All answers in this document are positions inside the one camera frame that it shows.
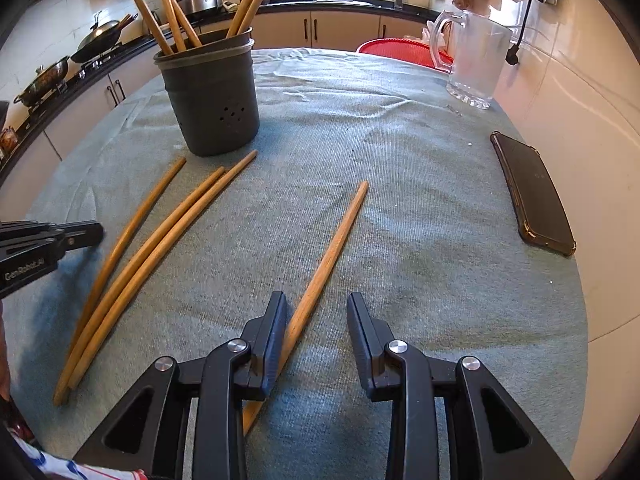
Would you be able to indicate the steel wok with food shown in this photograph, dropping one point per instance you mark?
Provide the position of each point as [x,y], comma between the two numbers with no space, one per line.
[42,82]

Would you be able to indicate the glass jar with food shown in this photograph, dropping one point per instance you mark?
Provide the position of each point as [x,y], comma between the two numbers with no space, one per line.
[7,141]

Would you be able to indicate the gas stove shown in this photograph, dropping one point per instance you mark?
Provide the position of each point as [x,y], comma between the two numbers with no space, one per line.
[95,62]

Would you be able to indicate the clear plastic pitcher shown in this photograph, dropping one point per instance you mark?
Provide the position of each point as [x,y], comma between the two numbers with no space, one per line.
[475,60]

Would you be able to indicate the black smartphone in case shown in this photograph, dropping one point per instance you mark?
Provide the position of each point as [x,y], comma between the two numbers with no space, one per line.
[535,195]

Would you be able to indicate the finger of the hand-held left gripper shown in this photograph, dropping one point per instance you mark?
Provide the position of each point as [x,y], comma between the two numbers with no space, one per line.
[82,234]

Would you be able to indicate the printed white clothing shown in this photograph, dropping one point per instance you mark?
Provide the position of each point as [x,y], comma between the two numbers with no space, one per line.
[75,467]

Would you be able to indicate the dark grey utensil holder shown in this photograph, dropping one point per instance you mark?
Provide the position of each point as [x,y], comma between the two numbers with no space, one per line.
[215,100]

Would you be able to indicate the grey woven tablecloth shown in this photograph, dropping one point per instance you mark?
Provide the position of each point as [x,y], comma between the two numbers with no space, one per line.
[400,220]

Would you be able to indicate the red plastic basket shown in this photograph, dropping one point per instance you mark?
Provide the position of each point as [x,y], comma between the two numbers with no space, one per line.
[400,50]

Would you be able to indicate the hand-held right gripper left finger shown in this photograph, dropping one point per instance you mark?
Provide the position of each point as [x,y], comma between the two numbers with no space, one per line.
[275,332]

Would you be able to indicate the silver black rice cooker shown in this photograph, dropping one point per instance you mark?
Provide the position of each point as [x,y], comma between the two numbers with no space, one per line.
[200,1]

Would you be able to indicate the wooden chopsticks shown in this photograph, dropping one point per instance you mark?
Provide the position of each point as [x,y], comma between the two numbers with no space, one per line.
[140,0]

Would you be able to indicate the beige kitchen cabinets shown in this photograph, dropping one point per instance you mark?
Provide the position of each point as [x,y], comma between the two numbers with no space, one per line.
[340,27]

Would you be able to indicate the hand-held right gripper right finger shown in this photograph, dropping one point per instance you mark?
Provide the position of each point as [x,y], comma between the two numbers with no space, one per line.
[361,332]

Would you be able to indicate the black kitchen countertop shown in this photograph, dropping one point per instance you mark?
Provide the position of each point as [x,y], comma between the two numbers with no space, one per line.
[310,7]

